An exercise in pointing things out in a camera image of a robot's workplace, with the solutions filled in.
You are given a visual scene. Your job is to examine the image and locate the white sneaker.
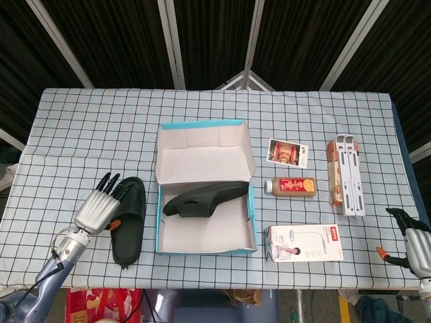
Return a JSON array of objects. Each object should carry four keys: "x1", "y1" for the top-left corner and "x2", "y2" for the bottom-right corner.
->
[{"x1": 337, "y1": 289, "x2": 358, "y2": 306}]

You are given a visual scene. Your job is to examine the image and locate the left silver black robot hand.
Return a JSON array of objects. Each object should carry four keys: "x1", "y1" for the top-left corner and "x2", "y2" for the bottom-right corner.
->
[{"x1": 73, "y1": 172, "x2": 131, "y2": 236}]

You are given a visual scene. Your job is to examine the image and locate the blue-grey chair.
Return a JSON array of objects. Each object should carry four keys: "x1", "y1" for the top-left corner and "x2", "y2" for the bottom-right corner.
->
[{"x1": 143, "y1": 289, "x2": 280, "y2": 323}]

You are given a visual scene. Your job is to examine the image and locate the white metal frame bar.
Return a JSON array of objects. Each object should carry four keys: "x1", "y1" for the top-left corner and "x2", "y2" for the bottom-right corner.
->
[
  {"x1": 242, "y1": 0, "x2": 266, "y2": 90},
  {"x1": 157, "y1": 0, "x2": 187, "y2": 90},
  {"x1": 409, "y1": 141, "x2": 431, "y2": 165},
  {"x1": 0, "y1": 127, "x2": 27, "y2": 151},
  {"x1": 25, "y1": 0, "x2": 95, "y2": 89},
  {"x1": 319, "y1": 0, "x2": 391, "y2": 92}
]

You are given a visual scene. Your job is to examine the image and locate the white triangular frame brace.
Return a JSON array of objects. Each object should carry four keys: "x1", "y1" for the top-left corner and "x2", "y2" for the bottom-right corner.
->
[{"x1": 215, "y1": 69, "x2": 276, "y2": 91}]

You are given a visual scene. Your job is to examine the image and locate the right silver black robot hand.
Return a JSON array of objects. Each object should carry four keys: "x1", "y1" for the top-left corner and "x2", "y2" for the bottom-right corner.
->
[{"x1": 376, "y1": 207, "x2": 431, "y2": 280}]

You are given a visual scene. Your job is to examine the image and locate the brown drink bottle red label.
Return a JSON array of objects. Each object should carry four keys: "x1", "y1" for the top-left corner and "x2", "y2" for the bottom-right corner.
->
[{"x1": 264, "y1": 177, "x2": 318, "y2": 199}]

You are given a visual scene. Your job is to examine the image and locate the white desk lamp box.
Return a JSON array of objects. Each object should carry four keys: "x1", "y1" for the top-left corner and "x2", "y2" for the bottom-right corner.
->
[{"x1": 264, "y1": 224, "x2": 345, "y2": 263}]

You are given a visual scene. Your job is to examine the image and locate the brown paper bag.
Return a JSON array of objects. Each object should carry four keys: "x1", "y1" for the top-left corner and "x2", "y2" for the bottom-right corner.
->
[{"x1": 220, "y1": 289, "x2": 263, "y2": 306}]

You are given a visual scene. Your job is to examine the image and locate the light blue shoe box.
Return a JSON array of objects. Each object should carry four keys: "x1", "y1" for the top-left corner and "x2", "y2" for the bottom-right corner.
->
[{"x1": 155, "y1": 118, "x2": 259, "y2": 254}]

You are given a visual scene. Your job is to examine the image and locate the red temple photo postcard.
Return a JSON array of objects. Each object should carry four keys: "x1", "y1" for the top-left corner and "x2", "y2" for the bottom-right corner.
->
[{"x1": 267, "y1": 138, "x2": 310, "y2": 169}]

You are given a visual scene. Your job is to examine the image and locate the red patterned bag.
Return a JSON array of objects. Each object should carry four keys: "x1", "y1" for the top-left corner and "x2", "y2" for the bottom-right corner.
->
[{"x1": 65, "y1": 288, "x2": 144, "y2": 323}]

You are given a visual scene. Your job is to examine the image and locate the black rubber slipper with tag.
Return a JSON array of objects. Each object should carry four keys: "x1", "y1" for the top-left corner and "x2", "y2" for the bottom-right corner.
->
[{"x1": 110, "y1": 176, "x2": 147, "y2": 269}]

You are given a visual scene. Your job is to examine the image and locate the white folding laptop stand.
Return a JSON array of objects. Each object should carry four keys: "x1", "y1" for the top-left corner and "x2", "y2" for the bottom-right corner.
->
[{"x1": 335, "y1": 134, "x2": 366, "y2": 217}]

